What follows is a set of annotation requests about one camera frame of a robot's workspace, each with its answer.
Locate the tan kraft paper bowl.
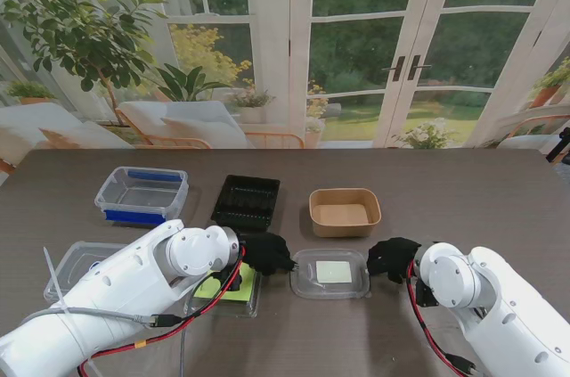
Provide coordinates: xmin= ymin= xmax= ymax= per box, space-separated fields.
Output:
xmin=308 ymin=188 xmax=383 ymax=239

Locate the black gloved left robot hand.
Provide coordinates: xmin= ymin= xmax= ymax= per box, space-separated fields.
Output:
xmin=240 ymin=233 xmax=296 ymax=276

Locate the printed garden door backdrop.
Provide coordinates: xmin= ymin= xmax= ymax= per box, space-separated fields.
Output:
xmin=0 ymin=0 xmax=570 ymax=152

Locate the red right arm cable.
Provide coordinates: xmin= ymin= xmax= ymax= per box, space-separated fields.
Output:
xmin=406 ymin=260 xmax=467 ymax=374

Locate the clear container with blue clips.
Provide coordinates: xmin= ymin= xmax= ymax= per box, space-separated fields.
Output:
xmin=94 ymin=166 xmax=189 ymax=228

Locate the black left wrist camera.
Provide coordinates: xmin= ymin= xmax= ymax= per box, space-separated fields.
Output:
xmin=208 ymin=266 xmax=245 ymax=294

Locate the black tripod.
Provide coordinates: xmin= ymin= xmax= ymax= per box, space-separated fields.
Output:
xmin=545 ymin=127 xmax=570 ymax=165

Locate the white zip tie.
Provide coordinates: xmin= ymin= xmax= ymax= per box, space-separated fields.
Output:
xmin=43 ymin=246 xmax=109 ymax=377

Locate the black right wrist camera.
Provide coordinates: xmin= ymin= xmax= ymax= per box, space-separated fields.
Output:
xmin=415 ymin=276 xmax=441 ymax=309

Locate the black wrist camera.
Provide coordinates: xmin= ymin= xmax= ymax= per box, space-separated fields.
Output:
xmin=415 ymin=276 xmax=441 ymax=309
xmin=208 ymin=266 xmax=245 ymax=294

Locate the clear lid with green paper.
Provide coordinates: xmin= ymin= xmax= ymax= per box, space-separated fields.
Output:
xmin=184 ymin=260 xmax=263 ymax=319

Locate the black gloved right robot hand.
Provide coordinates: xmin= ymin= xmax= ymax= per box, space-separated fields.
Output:
xmin=367 ymin=237 xmax=422 ymax=284

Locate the black plastic ridged tray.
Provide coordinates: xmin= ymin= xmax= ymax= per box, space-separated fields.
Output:
xmin=210 ymin=174 xmax=281 ymax=234

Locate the red left arm cable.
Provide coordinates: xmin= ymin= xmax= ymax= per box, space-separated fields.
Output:
xmin=77 ymin=245 xmax=249 ymax=377

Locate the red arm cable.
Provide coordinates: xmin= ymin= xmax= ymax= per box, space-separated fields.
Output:
xmin=406 ymin=260 xmax=467 ymax=374
xmin=77 ymin=245 xmax=249 ymax=377

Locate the clear lid with white label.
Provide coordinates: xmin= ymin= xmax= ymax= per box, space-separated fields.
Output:
xmin=289 ymin=248 xmax=372 ymax=300

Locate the grey left arm cable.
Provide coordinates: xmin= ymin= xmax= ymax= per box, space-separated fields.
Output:
xmin=21 ymin=307 xmax=189 ymax=377

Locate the clear lid with blue label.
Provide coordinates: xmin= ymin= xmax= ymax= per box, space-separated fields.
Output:
xmin=43 ymin=241 xmax=129 ymax=305

